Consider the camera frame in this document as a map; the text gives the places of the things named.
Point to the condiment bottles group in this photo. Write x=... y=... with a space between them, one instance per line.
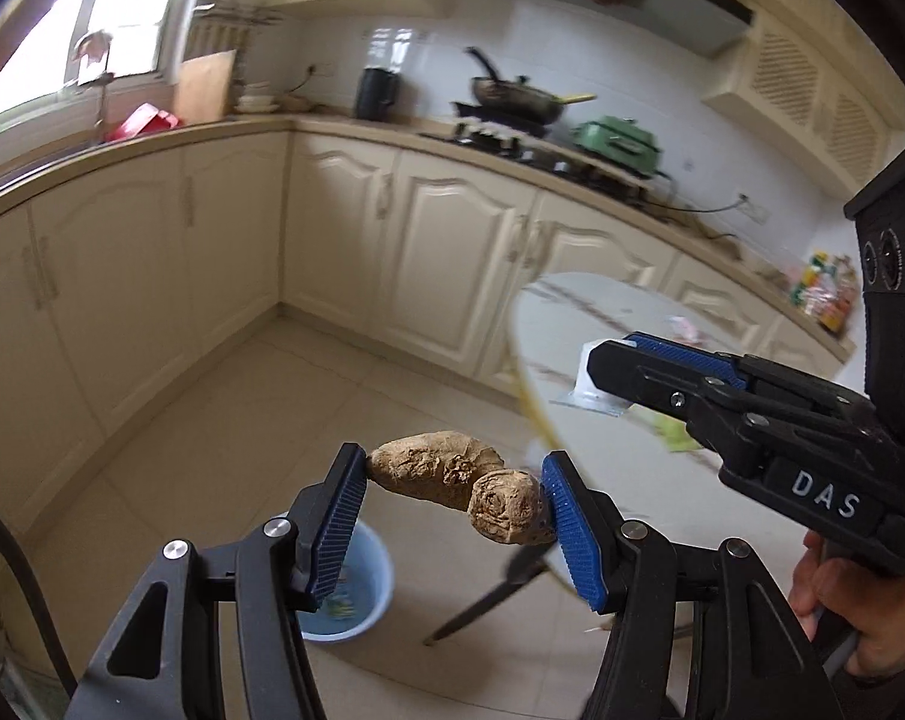
x=826 y=290

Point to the sink faucet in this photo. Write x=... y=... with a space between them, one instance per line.
x=96 y=82

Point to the black electric kettle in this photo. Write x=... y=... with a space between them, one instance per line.
x=376 y=93

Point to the hanging utensil rack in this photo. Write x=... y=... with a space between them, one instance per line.
x=226 y=26

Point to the brown paper trash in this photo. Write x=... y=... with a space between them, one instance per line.
x=462 y=473

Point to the wooden cutting board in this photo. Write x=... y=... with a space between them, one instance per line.
x=202 y=93

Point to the light green snack packet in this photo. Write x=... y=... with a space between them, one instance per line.
x=674 y=435

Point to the person right hand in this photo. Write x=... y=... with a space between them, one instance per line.
x=873 y=606

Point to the lower kitchen cabinets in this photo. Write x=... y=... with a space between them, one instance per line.
x=124 y=267

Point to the stacked white bowls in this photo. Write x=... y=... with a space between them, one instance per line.
x=255 y=99

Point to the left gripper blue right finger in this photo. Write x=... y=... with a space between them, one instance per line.
x=586 y=537

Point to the black wok with lid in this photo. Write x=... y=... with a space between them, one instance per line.
x=518 y=97

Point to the red plastic basin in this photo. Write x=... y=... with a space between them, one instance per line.
x=145 y=120

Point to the round white marble table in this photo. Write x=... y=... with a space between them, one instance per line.
x=678 y=493

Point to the blue plastic trash bucket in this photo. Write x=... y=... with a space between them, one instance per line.
x=363 y=593

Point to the green electric cooker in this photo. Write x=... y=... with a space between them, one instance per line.
x=621 y=142

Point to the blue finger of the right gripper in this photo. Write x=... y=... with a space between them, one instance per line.
x=685 y=356
x=617 y=368

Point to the upper kitchen cabinets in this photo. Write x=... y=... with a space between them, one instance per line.
x=804 y=80

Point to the window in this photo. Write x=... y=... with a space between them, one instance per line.
x=148 y=40

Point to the kitchen cabinets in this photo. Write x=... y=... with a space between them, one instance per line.
x=124 y=267
x=804 y=80

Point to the black gas stove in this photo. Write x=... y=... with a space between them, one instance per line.
x=514 y=139

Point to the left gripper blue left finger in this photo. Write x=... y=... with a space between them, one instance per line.
x=325 y=516

